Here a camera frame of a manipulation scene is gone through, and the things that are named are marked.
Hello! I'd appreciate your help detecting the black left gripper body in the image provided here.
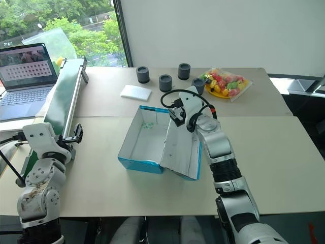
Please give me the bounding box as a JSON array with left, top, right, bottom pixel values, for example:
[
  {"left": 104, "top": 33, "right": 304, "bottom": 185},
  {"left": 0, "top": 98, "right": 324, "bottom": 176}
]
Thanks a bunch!
[{"left": 54, "top": 135, "right": 77, "bottom": 156}]

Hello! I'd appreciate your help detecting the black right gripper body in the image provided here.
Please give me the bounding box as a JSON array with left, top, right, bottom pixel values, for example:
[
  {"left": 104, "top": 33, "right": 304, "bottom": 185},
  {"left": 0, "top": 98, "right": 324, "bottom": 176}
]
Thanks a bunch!
[{"left": 168, "top": 106, "right": 188, "bottom": 123}]

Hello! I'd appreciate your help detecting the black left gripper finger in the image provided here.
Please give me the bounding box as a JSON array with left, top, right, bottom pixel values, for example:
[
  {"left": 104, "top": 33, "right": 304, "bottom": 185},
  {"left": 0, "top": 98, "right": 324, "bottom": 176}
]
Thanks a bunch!
[
  {"left": 73, "top": 123, "right": 84, "bottom": 139},
  {"left": 62, "top": 136, "right": 84, "bottom": 144}
]

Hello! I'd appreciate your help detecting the blue and white cardboard box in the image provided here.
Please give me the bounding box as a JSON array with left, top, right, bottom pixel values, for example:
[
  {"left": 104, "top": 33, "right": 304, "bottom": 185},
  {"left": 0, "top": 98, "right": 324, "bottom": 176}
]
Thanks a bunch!
[{"left": 117, "top": 105, "right": 203, "bottom": 181}]

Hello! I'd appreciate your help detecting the green conveyor belt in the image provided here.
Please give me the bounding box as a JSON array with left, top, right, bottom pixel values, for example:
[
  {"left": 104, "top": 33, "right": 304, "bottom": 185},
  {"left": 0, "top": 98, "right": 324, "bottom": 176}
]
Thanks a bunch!
[{"left": 20, "top": 57, "right": 89, "bottom": 178}]

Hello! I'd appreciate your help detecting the grey metal angled bracket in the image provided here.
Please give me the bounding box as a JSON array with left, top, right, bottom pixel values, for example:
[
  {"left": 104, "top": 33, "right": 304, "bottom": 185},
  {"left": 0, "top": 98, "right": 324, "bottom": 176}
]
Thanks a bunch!
[{"left": 286, "top": 78, "right": 316, "bottom": 93}]

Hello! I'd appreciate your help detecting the dark grey cylinder cup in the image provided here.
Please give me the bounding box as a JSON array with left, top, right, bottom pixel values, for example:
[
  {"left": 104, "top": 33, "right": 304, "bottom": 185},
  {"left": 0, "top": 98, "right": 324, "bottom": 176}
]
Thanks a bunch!
[
  {"left": 136, "top": 66, "right": 151, "bottom": 84},
  {"left": 178, "top": 63, "right": 191, "bottom": 81},
  {"left": 158, "top": 74, "right": 173, "bottom": 93},
  {"left": 191, "top": 78, "right": 206, "bottom": 96}
]

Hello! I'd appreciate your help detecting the white foam pad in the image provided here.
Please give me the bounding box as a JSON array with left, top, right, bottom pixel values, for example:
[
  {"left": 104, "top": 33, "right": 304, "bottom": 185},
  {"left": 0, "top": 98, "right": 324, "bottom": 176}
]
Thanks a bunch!
[{"left": 120, "top": 84, "right": 153, "bottom": 102}]

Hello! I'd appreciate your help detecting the thin black rod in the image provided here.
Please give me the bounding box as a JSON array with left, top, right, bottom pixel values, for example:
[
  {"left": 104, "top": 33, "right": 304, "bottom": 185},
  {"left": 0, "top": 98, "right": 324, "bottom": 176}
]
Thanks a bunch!
[{"left": 0, "top": 149, "right": 26, "bottom": 188}]

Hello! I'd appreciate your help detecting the bag of colourful toy fruit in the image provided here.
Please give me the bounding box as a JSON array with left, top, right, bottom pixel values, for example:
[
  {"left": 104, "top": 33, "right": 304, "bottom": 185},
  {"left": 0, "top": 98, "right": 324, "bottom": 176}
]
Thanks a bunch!
[{"left": 199, "top": 67, "right": 253, "bottom": 103}]

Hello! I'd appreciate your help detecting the grey open laptop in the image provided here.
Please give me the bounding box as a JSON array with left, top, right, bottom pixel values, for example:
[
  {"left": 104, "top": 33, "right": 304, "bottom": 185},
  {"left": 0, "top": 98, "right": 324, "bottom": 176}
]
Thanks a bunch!
[{"left": 0, "top": 42, "right": 59, "bottom": 121}]

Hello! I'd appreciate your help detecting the clear plastic sheet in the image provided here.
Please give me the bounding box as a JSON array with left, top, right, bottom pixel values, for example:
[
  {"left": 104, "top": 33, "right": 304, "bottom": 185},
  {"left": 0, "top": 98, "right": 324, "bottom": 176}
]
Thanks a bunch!
[{"left": 21, "top": 26, "right": 78, "bottom": 63}]

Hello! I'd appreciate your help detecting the grey rounded shape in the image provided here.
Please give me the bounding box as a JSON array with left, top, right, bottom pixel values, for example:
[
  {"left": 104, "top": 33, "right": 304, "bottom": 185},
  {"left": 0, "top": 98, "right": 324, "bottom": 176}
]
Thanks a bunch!
[
  {"left": 111, "top": 217, "right": 144, "bottom": 244},
  {"left": 179, "top": 216, "right": 204, "bottom": 244}
]

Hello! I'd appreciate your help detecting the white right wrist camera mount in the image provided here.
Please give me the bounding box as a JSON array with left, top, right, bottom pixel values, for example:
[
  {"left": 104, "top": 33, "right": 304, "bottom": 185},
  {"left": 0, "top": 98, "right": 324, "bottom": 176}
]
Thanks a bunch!
[{"left": 177, "top": 85, "right": 205, "bottom": 129}]

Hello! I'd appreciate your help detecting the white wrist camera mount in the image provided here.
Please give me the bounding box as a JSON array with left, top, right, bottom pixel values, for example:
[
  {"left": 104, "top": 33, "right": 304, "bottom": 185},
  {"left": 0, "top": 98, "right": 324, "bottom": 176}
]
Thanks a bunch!
[
  {"left": 22, "top": 123, "right": 56, "bottom": 154},
  {"left": 177, "top": 85, "right": 205, "bottom": 129}
]

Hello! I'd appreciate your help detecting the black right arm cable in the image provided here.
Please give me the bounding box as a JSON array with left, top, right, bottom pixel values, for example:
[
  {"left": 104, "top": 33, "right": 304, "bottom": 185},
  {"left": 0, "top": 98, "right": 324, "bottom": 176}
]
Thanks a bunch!
[{"left": 160, "top": 89, "right": 218, "bottom": 133}]

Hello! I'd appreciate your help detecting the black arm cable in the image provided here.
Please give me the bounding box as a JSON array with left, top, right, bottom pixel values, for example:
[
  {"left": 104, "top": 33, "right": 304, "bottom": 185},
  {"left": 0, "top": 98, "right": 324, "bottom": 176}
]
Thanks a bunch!
[
  {"left": 160, "top": 89, "right": 218, "bottom": 133},
  {"left": 0, "top": 133, "right": 26, "bottom": 148}
]

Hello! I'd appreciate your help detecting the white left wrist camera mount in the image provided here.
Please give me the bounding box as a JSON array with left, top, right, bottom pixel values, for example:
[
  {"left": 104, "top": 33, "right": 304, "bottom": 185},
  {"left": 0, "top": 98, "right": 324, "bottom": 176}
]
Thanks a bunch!
[{"left": 22, "top": 123, "right": 56, "bottom": 154}]

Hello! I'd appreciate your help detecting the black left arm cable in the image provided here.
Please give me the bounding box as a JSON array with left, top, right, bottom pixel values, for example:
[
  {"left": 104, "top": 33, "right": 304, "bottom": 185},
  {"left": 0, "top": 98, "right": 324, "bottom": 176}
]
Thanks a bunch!
[{"left": 0, "top": 133, "right": 26, "bottom": 148}]

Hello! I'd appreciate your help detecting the black window frame post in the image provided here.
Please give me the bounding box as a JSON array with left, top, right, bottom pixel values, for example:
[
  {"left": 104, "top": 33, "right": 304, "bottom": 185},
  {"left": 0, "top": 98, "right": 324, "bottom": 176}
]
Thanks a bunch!
[{"left": 112, "top": 0, "right": 135, "bottom": 68}]

